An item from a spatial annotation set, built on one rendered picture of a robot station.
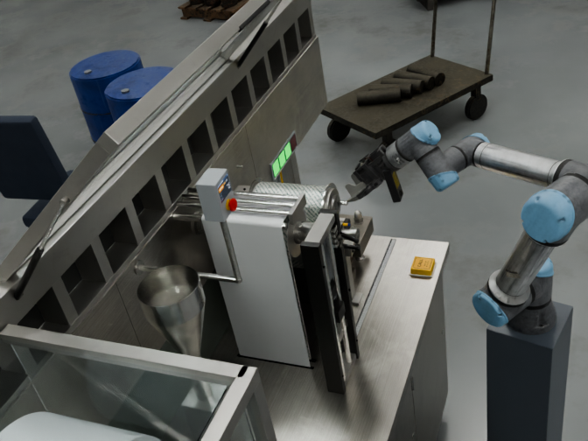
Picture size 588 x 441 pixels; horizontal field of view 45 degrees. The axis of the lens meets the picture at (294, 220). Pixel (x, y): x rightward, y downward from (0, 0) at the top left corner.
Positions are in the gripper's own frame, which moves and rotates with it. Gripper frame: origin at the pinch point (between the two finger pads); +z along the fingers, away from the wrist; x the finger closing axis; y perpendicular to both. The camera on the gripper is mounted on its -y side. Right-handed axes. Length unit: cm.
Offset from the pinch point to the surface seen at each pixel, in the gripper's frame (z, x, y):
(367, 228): 18.5, -17.1, -17.1
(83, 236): 9, 71, 51
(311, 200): 7.0, 7.1, 9.2
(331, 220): -15.3, 34.4, 8.6
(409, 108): 97, -242, -44
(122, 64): 210, -210, 115
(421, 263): 10.3, -12.8, -36.9
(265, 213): -2.3, 35.2, 21.1
